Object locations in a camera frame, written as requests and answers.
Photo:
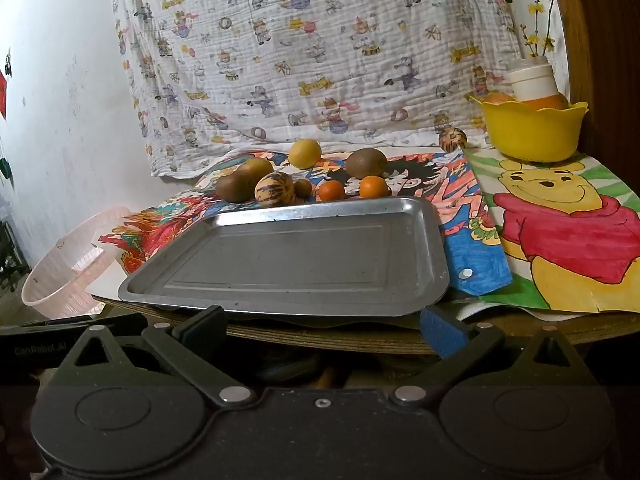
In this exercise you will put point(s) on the yellow bear drawing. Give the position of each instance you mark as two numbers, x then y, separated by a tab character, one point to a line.
565	240

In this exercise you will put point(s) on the brown wooden panel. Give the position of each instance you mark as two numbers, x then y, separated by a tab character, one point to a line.
600	35

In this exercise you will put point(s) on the large striped melon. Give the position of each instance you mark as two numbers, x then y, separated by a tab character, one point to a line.
274	189

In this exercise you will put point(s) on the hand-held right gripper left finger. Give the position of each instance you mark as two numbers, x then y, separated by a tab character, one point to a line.
202	332

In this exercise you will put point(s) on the green wall hook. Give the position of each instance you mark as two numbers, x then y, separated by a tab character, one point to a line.
5	167

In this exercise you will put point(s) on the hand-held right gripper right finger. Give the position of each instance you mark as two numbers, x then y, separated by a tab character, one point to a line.
440	330

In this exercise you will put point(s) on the pale orange fruit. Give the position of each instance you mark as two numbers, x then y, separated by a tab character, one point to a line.
497	98

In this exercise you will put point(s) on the small striped melon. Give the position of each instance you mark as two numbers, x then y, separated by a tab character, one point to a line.
452	139

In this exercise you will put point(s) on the wooden table board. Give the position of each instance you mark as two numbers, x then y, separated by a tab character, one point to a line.
500	332

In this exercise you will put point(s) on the brown kiwi with sticker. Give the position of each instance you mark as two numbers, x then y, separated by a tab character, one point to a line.
366	163

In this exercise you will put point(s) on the large brown kiwi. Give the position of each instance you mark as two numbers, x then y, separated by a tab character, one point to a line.
240	182

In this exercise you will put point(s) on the metal tray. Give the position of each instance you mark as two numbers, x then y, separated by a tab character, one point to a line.
280	260

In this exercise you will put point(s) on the small brown fruit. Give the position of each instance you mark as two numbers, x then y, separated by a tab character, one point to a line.
302	188

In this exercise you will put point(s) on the yellow flower sprig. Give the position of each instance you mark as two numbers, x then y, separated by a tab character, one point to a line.
548	42

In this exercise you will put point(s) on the white plastic jar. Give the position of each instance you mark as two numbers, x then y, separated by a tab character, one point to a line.
530	80

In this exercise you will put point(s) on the red wall decoration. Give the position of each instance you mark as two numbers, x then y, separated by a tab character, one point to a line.
2	95

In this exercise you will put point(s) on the pink plastic basket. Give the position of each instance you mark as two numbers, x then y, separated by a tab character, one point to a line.
55	280

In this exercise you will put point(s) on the red dragon drawing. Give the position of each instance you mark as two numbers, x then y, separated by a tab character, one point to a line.
155	230

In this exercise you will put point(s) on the small orange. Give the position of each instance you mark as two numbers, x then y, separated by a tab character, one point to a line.
331	191
374	187

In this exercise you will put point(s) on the yellow lemon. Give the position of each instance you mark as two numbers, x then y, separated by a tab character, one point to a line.
304	154

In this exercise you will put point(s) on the bright orange fruit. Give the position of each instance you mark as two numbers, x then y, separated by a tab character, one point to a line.
547	104

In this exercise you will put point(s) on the cartoon printed blanket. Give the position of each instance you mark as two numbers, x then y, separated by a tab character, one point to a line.
300	60

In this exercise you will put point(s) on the colourful anime drawing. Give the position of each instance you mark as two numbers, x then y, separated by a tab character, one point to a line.
460	210

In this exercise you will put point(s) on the yellow plastic bowl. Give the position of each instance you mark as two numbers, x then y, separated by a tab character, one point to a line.
530	135

